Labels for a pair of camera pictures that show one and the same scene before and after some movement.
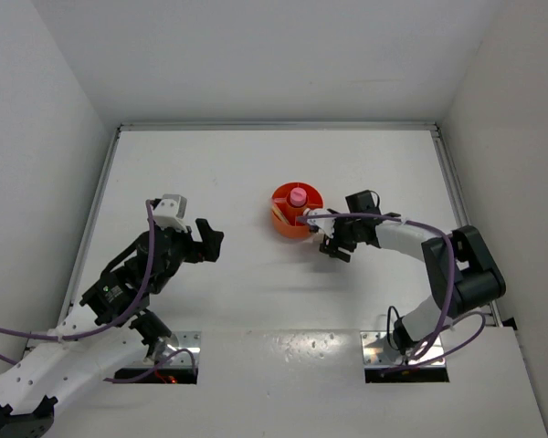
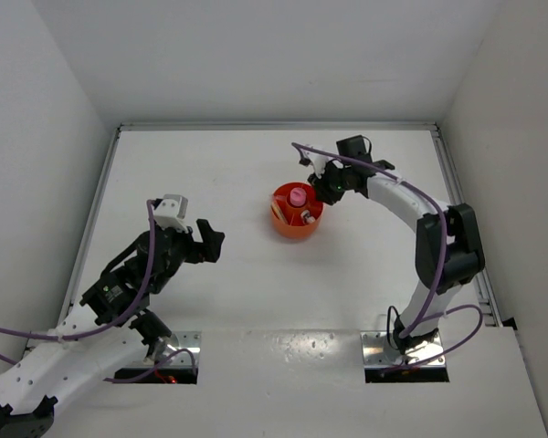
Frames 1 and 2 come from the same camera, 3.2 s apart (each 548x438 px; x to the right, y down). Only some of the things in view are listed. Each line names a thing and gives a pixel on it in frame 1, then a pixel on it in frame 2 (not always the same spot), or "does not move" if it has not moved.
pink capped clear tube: (298, 196) does not move
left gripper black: (208, 249) does not move
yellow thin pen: (279, 215) does not move
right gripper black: (331, 245) to (322, 191)
